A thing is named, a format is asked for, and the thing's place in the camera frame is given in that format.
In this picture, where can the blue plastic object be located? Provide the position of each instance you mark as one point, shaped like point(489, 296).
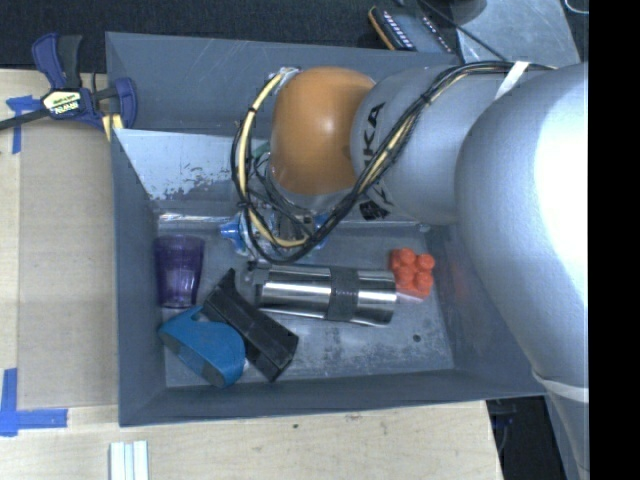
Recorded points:
point(231, 231)

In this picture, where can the silver metal cylinder, grey band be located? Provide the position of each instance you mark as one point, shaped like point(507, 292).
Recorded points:
point(305, 293)

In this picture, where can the black flat block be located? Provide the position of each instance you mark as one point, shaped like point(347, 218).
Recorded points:
point(255, 325)

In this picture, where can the purple translucent cup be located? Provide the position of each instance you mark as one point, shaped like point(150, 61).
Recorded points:
point(178, 273)

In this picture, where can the orange-red toy brick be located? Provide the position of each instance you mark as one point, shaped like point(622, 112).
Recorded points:
point(414, 273)

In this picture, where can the grey metal bin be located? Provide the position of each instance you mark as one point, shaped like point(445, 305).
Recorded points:
point(350, 348)

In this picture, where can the blue tape dispenser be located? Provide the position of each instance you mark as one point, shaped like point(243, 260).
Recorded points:
point(210, 345)

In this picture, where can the brown cardboard board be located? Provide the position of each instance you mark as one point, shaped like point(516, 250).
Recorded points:
point(65, 268)

